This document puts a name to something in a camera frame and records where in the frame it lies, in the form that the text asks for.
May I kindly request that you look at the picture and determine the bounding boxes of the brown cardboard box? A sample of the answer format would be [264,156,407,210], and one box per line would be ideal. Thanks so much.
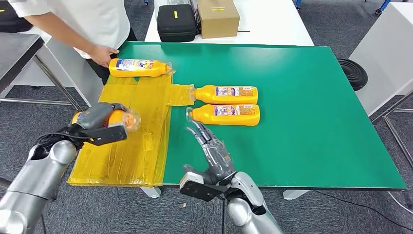
[197,0,241,39]

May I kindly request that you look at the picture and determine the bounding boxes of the black zip case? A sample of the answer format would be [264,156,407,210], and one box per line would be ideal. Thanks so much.
[157,4,197,43]
[0,0,33,34]

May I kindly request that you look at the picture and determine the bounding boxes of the green topped table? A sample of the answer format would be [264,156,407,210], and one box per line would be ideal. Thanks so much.
[116,41,407,201]

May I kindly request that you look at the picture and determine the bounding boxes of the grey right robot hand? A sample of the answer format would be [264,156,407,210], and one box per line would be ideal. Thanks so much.
[183,120,236,185]

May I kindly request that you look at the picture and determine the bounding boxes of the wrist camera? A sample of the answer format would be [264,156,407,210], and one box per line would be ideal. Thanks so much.
[179,171,228,202]
[53,125,128,148]

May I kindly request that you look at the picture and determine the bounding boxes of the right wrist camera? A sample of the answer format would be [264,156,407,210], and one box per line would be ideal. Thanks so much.
[179,171,228,202]

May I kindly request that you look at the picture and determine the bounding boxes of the yellow plastic film sheet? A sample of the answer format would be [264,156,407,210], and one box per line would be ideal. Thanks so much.
[68,72,196,188]

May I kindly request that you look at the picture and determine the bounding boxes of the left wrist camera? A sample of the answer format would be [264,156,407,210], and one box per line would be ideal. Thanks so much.
[53,125,128,148]

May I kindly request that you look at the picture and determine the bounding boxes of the black round stool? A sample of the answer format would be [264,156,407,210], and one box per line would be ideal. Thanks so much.
[336,58,369,92]

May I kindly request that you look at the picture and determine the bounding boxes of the black right camera cable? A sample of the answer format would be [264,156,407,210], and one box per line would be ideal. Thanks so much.
[219,194,226,234]

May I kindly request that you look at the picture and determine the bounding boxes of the black floor cable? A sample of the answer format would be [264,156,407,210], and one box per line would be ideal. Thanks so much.
[314,191,413,223]

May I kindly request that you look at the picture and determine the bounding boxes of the person's right hand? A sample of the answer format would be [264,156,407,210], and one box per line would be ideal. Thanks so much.
[89,45,120,68]

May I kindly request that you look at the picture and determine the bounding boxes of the person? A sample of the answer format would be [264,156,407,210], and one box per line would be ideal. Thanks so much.
[6,0,138,85]

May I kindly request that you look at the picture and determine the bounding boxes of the silver grey device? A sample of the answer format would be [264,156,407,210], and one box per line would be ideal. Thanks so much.
[154,0,201,20]

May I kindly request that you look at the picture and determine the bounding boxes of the white floor cable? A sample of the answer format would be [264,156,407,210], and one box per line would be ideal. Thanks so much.
[387,192,413,215]

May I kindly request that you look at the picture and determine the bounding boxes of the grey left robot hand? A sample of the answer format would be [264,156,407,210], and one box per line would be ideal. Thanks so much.
[75,102,130,130]

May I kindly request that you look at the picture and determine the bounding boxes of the blue wheeled cart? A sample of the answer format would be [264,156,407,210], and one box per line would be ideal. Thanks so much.
[375,0,392,15]

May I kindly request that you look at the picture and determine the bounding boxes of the grey metal leg table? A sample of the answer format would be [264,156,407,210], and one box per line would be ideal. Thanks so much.
[0,32,85,191]

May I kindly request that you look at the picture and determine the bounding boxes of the orange detergent bottle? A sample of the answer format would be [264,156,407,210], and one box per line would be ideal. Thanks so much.
[190,85,259,105]
[71,109,142,133]
[109,58,175,78]
[186,104,261,127]

